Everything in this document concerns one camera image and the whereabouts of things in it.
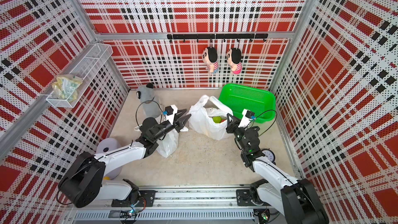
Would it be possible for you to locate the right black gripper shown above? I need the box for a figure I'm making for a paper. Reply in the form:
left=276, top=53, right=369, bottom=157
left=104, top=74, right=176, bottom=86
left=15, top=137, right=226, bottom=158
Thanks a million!
left=226, top=113, right=249, bottom=153

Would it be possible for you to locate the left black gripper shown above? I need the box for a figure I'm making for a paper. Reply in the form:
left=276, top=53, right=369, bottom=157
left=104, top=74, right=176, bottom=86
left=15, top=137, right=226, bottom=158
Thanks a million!
left=152, top=108, right=191, bottom=141

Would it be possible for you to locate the green apple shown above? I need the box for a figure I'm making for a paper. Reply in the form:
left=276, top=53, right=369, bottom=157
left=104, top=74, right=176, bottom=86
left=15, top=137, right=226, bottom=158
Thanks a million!
left=212, top=116, right=223, bottom=123

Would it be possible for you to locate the printed white plastic bag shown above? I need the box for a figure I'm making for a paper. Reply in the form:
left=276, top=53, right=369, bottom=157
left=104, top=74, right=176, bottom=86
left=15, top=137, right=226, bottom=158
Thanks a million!
left=188, top=95, right=234, bottom=141

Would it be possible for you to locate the plain white plastic bag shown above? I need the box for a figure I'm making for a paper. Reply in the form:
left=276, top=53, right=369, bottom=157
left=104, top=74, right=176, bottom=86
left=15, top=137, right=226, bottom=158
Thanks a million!
left=133, top=123, right=189, bottom=159

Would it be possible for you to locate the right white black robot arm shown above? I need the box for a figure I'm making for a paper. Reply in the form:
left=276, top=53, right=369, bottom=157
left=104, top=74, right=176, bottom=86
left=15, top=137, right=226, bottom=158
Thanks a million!
left=226, top=111, right=330, bottom=224

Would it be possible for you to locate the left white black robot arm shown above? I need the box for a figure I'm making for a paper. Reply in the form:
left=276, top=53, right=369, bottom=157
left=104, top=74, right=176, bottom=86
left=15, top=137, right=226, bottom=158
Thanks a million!
left=58, top=106, right=191, bottom=208

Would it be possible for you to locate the green plastic basket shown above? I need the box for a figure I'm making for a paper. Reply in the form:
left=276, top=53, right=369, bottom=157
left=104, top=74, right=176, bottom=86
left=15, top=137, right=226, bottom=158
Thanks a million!
left=218, top=84, right=276, bottom=123

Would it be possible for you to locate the grey plush dog toy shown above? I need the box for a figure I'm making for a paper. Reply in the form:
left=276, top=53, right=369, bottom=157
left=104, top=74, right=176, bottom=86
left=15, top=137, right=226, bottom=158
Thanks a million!
left=136, top=83, right=161, bottom=118

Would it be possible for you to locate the small black alarm clock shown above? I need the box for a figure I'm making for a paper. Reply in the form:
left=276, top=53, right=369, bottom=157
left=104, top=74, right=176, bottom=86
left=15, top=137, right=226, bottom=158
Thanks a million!
left=262, top=148, right=276, bottom=164

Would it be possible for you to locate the pink-dressed hanging doll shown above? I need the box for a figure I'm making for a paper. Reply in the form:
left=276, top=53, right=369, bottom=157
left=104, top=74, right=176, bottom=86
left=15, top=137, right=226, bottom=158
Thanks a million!
left=227, top=48, right=243, bottom=75

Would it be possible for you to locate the blue-dressed hanging doll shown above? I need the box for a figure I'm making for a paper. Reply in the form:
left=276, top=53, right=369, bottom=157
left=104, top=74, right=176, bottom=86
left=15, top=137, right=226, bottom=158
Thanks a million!
left=202, top=47, right=219, bottom=74

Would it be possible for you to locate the lavender plastic container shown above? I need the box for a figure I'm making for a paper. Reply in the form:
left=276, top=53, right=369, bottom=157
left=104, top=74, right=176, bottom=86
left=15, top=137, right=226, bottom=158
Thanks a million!
left=96, top=138, right=122, bottom=180

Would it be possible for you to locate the right circuit board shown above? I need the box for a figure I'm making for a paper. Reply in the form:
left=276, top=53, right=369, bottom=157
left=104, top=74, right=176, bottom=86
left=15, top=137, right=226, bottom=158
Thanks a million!
left=254, top=209, right=271, bottom=224

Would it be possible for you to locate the circuit board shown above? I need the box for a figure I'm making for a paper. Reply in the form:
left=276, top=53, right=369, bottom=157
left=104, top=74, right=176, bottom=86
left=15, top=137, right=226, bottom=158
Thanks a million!
left=119, top=210, right=136, bottom=219
left=254, top=209, right=271, bottom=224

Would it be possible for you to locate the left circuit board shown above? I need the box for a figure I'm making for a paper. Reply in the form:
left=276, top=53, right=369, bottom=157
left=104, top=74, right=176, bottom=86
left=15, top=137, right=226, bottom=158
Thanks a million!
left=119, top=210, right=136, bottom=219

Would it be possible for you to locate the yellow-green snack packet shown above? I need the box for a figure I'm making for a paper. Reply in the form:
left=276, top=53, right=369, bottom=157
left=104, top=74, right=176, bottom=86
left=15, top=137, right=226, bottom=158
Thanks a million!
left=52, top=74, right=83, bottom=102

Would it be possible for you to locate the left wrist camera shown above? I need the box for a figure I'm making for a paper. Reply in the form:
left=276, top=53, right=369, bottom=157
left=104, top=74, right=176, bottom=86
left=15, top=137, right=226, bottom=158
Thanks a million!
left=163, top=105, right=178, bottom=124

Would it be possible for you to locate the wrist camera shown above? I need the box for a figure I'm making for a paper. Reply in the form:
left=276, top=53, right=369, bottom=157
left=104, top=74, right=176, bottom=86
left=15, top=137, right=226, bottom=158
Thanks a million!
left=238, top=109, right=256, bottom=128
left=163, top=105, right=178, bottom=124

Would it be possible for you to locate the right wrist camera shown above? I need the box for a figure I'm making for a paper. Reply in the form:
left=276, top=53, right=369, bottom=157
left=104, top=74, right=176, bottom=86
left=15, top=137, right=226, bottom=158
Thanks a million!
left=238, top=109, right=256, bottom=128

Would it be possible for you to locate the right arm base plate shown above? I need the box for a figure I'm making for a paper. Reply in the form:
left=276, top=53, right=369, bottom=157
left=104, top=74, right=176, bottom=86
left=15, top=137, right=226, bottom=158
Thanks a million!
left=236, top=189, right=265, bottom=206

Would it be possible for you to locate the black hook rail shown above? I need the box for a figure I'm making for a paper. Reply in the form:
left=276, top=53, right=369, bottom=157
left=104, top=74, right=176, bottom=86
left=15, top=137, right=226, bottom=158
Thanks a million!
left=166, top=33, right=269, bottom=41

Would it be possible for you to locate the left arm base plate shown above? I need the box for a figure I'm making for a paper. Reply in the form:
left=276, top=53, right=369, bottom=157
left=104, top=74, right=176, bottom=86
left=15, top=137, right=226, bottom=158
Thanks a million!
left=111, top=190, right=156, bottom=207

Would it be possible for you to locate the white wire wall basket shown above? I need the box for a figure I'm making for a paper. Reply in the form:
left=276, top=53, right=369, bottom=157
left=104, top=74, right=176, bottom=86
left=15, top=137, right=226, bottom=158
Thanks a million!
left=46, top=43, right=113, bottom=108

